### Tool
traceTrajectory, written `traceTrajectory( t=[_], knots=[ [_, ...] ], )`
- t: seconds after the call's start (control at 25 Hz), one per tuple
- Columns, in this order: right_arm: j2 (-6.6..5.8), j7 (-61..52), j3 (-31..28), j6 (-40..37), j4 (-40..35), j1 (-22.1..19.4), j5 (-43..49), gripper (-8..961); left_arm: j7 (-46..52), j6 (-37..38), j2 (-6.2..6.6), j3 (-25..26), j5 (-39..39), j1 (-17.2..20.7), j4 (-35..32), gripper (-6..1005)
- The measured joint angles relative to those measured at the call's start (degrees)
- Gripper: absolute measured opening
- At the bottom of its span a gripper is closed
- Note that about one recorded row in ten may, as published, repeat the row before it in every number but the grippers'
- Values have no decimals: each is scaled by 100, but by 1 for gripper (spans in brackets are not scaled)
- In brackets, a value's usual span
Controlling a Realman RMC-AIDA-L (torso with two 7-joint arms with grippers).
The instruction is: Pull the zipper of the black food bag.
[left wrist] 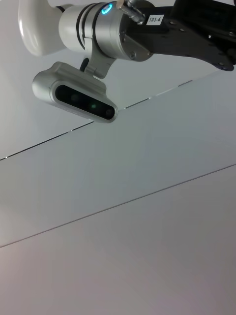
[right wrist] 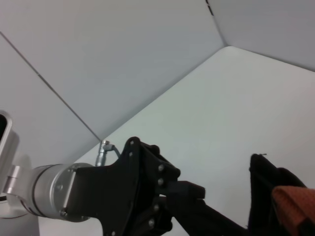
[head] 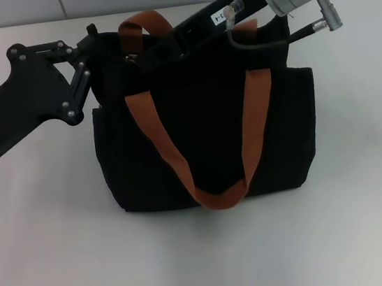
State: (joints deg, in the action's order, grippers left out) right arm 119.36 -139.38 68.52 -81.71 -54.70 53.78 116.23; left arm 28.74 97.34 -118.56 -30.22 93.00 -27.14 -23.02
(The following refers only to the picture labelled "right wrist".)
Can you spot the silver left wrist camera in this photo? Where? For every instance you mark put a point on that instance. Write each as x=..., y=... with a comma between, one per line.
x=8, y=152

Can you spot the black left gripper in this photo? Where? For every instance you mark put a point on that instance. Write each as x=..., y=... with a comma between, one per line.
x=110, y=191

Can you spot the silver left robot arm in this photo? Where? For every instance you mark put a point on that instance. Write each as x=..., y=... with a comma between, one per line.
x=46, y=189

